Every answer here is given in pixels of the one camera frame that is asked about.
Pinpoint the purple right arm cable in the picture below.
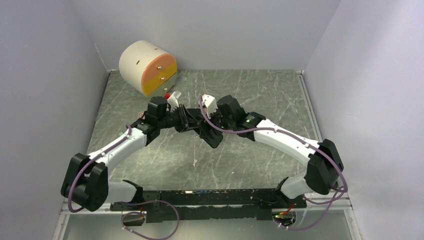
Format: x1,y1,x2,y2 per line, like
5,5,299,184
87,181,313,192
198,96,349,232

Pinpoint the white round drawer cabinet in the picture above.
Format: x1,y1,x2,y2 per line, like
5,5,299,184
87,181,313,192
118,40,178,97

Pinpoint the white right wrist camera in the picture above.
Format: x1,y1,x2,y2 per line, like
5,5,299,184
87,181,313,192
200,94,218,118

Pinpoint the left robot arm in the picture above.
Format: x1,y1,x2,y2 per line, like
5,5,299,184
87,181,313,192
60,94,191,213

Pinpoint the black base crossbar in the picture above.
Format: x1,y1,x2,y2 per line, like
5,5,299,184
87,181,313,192
110,188,307,223

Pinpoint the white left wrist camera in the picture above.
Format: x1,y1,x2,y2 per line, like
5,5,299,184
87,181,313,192
164,90,182,112

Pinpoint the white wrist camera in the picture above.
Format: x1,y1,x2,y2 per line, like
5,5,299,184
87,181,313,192
164,90,182,112
200,94,218,118

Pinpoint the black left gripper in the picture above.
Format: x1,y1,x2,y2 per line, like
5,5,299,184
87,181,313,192
157,103,198,133

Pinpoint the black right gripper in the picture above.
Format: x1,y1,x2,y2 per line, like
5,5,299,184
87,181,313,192
197,104,235,143

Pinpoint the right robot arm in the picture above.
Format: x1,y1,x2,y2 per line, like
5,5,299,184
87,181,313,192
198,94,348,208

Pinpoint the aluminium frame rail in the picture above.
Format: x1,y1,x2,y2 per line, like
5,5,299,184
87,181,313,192
52,187,362,240

